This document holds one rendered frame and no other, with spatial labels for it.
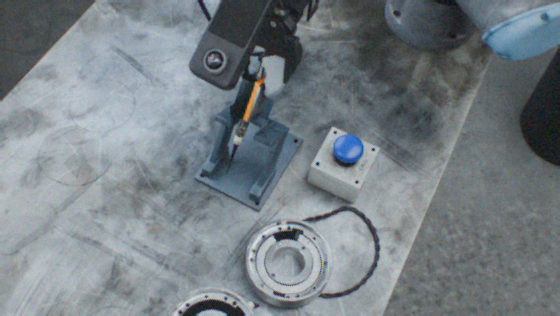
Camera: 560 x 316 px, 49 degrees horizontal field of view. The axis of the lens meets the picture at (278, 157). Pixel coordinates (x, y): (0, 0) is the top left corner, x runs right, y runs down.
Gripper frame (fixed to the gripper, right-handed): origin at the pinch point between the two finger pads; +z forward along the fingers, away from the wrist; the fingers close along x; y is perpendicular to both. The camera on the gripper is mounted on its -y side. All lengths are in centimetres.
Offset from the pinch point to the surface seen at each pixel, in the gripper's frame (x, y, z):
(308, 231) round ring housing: -12.3, -7.5, 12.6
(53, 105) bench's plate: 28.4, -6.8, 15.6
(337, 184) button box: -12.6, 0.3, 12.5
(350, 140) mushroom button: -11.8, 4.5, 8.1
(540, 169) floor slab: -56, 82, 95
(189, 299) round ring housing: -4.0, -22.0, 12.6
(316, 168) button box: -9.4, 0.3, 11.1
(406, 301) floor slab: -35, 25, 95
